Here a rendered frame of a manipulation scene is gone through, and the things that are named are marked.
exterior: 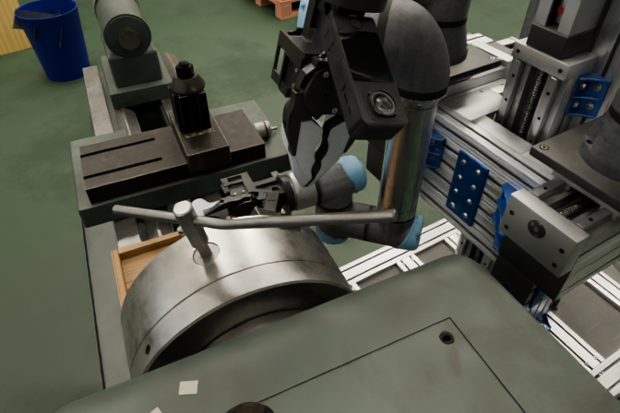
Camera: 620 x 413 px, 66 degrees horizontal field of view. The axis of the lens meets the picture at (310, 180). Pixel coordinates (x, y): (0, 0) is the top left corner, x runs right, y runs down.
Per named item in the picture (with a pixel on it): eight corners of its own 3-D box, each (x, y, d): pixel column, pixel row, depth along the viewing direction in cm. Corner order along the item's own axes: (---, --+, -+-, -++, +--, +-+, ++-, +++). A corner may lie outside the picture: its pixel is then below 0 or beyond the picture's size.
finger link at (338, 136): (311, 160, 57) (330, 91, 52) (333, 190, 53) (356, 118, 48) (288, 161, 56) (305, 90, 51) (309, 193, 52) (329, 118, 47)
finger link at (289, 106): (314, 146, 50) (334, 70, 46) (321, 155, 49) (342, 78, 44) (273, 148, 48) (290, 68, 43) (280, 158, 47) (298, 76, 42)
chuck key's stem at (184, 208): (202, 273, 59) (168, 214, 51) (209, 258, 61) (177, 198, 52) (218, 276, 58) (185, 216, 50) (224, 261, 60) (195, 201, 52)
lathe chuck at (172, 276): (362, 342, 79) (338, 222, 57) (184, 438, 73) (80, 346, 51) (337, 300, 85) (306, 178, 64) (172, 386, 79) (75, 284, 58)
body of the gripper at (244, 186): (221, 208, 92) (279, 192, 95) (234, 239, 86) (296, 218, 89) (216, 179, 87) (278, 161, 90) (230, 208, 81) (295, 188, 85)
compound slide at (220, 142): (232, 161, 114) (229, 145, 111) (190, 172, 111) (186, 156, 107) (208, 119, 128) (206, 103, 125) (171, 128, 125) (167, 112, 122)
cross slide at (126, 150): (266, 157, 123) (265, 143, 120) (90, 205, 109) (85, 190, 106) (244, 122, 135) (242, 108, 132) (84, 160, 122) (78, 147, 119)
